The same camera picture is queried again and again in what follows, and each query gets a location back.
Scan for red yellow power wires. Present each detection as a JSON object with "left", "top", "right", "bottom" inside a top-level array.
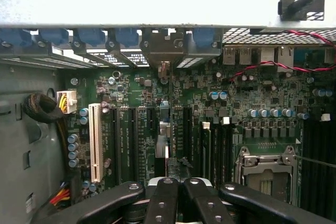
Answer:
[{"left": 49, "top": 180, "right": 72, "bottom": 208}]

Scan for white PCI expansion slot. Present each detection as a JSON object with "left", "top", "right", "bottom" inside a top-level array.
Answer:
[{"left": 88, "top": 102, "right": 103, "bottom": 183}]

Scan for black PCIe expansion slot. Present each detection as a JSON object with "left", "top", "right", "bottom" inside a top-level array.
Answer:
[
  {"left": 109, "top": 107, "right": 121, "bottom": 184},
  {"left": 183, "top": 106, "right": 194, "bottom": 176}
]

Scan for green motherboard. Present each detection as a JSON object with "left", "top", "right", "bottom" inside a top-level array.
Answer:
[{"left": 54, "top": 63, "right": 336, "bottom": 209}]

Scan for black sleeved cable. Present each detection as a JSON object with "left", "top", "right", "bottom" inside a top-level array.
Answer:
[{"left": 23, "top": 92, "right": 65, "bottom": 124}]

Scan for open black PC case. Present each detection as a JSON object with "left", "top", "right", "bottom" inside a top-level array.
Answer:
[{"left": 0, "top": 0, "right": 336, "bottom": 224}]

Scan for silver network port block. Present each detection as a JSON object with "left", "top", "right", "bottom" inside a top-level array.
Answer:
[{"left": 277, "top": 46, "right": 295, "bottom": 73}]

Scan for red black twisted wire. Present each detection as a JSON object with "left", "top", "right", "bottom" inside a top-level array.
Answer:
[{"left": 228, "top": 29, "right": 336, "bottom": 83}]

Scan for dark installed RAM stick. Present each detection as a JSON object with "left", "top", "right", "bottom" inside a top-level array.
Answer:
[{"left": 201, "top": 121, "right": 212, "bottom": 180}]

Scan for white power connector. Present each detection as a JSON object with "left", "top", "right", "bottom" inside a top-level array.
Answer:
[{"left": 56, "top": 90, "right": 79, "bottom": 115}]

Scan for silver USB port block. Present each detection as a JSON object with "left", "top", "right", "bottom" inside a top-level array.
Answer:
[{"left": 222, "top": 46, "right": 253, "bottom": 66}]

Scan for short black expansion slot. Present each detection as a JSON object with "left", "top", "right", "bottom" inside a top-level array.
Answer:
[{"left": 146, "top": 107, "right": 156, "bottom": 132}]

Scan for blue slot bracket clip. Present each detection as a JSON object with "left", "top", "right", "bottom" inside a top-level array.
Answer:
[
  {"left": 0, "top": 28, "right": 33, "bottom": 49},
  {"left": 192, "top": 28, "right": 216, "bottom": 49},
  {"left": 38, "top": 28, "right": 70, "bottom": 48},
  {"left": 72, "top": 28, "right": 106, "bottom": 49},
  {"left": 113, "top": 28, "right": 139, "bottom": 49}
]

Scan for metal CPU socket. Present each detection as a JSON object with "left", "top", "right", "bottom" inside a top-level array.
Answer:
[{"left": 234, "top": 145, "right": 300, "bottom": 204}]

